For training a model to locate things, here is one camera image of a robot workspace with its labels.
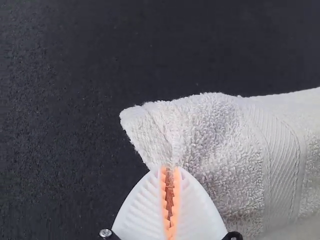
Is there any pale towel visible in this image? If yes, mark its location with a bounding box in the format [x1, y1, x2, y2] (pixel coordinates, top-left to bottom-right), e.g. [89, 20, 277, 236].
[119, 86, 320, 240]

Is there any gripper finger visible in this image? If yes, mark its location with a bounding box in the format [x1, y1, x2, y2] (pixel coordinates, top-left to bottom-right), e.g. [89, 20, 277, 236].
[99, 164, 174, 240]
[168, 167, 243, 240]

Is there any black mat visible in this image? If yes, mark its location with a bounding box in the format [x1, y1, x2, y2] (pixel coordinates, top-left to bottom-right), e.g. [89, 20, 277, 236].
[0, 0, 320, 240]

